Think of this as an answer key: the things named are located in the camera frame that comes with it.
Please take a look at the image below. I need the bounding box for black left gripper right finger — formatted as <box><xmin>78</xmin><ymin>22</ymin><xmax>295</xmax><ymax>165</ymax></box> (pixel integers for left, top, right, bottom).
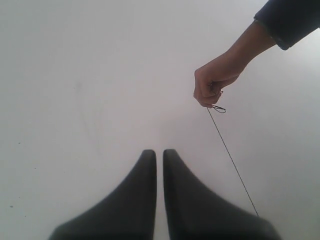
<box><xmin>163</xmin><ymin>149</ymin><xmax>279</xmax><ymax>240</ymax></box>

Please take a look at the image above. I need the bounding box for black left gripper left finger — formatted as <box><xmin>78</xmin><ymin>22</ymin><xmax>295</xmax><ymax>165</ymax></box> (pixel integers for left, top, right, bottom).
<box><xmin>50</xmin><ymin>149</ymin><xmax>157</xmax><ymax>240</ymax></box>

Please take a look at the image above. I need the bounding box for person's hand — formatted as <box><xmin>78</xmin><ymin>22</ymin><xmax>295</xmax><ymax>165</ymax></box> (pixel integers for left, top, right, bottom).
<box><xmin>193</xmin><ymin>48</ymin><xmax>258</xmax><ymax>109</ymax></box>

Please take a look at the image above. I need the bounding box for dark sleeved forearm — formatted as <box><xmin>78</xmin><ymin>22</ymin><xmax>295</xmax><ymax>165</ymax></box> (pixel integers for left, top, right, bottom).
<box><xmin>228</xmin><ymin>0</ymin><xmax>320</xmax><ymax>66</ymax></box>

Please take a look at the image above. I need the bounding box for thin black string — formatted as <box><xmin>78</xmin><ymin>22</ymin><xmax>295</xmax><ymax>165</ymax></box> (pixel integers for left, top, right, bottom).
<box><xmin>206</xmin><ymin>82</ymin><xmax>260</xmax><ymax>218</ymax></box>

